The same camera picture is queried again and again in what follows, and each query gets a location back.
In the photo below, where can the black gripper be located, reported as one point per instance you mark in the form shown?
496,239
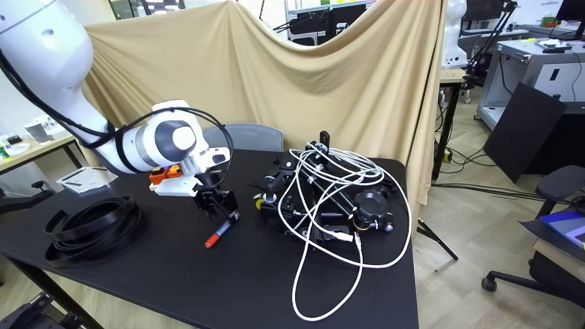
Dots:
210,184

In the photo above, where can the marker with orange cap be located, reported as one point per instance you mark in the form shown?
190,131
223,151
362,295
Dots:
220,233

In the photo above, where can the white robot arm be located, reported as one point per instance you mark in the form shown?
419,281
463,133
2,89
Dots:
48,56

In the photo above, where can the yellow black small connector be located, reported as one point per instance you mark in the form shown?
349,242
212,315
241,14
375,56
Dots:
260,202

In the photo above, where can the grey chair backrest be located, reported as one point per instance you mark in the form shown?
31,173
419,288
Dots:
249,138

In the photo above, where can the clear plastic container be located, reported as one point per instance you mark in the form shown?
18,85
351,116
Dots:
84,180

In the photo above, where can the black tripod rig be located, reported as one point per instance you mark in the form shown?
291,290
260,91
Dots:
366,208

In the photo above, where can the beige cloth curtain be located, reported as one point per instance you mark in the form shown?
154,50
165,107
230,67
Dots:
340,80

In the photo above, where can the wooden side table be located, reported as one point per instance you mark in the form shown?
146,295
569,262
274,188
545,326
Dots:
37,149

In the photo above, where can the small white box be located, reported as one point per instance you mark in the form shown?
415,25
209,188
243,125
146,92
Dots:
40,131

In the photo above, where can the wooden desk with black leg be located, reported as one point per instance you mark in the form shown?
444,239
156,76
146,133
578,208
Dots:
452,76

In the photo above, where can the black flat panel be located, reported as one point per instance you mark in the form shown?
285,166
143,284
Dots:
523,131

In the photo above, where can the black office chair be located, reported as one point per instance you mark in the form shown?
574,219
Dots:
560,184

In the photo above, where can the grey desk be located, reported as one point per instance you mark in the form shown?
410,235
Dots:
536,67

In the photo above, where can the blue flat box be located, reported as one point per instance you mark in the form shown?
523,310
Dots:
567,226

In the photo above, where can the white orange wrist camera mount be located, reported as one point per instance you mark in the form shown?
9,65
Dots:
174,186

